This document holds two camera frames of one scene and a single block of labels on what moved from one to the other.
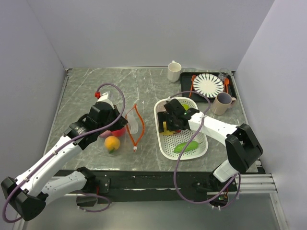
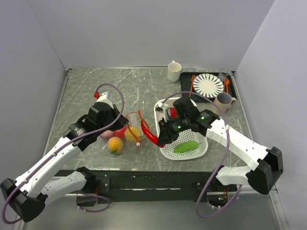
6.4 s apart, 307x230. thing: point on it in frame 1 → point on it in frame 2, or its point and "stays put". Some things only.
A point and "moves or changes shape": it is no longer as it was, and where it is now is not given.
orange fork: (193, 77) stays put
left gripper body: (114, 115) stays put
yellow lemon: (166, 132) moves or changes shape
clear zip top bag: (130, 139) moves or changes shape
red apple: (120, 132) stays put
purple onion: (105, 134) stays put
